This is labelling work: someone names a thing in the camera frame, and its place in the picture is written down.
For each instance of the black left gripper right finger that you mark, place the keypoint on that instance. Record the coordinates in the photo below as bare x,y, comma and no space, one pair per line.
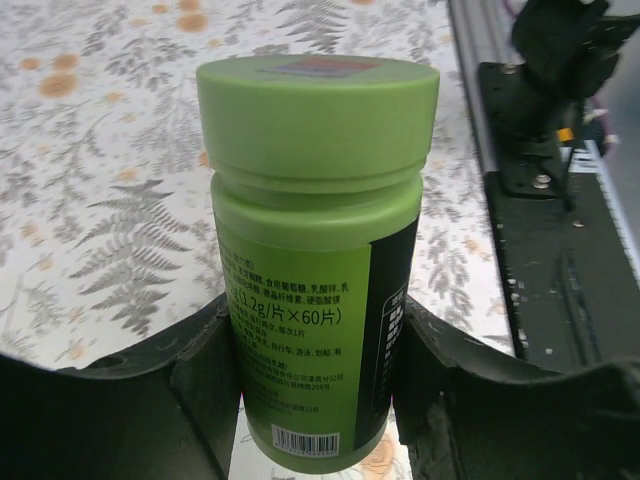
467,411

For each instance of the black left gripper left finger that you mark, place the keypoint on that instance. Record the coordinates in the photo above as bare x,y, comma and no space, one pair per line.
163,408

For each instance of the green pill bottle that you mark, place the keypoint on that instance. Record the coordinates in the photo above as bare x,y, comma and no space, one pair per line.
316,286

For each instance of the green bottle cap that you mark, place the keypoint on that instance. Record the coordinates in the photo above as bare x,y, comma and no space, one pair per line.
317,117

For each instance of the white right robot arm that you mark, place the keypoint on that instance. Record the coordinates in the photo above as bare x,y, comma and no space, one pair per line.
569,49

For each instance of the floral table mat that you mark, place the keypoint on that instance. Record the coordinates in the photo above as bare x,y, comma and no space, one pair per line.
107,234

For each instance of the white cable duct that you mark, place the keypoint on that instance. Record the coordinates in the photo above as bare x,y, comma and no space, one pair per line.
589,160

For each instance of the aluminium frame rail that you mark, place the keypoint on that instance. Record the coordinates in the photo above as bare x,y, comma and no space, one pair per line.
482,32

